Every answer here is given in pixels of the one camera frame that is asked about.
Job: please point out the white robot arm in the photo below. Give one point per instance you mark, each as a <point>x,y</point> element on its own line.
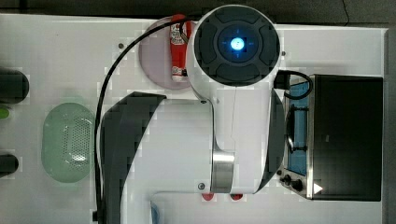
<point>228,139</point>

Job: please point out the black toaster oven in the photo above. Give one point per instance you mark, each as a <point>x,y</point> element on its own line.
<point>334,141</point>

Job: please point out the red ketchup bottle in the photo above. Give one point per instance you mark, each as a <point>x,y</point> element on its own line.
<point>179,37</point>

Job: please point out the grey round plate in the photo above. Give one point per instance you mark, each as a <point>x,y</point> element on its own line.
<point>155,59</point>

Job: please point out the dark red toy strawberry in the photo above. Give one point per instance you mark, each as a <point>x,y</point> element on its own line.
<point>236,197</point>

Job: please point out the blue plastic cup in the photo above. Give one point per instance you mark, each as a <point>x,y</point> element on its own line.
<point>155,214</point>

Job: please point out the green oval colander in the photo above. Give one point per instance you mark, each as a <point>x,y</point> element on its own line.
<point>67,142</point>

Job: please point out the black round pan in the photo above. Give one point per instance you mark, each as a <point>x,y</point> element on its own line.
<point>14,86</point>

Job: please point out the black cylindrical cup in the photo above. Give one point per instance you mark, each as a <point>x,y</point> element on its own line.
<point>9,164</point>

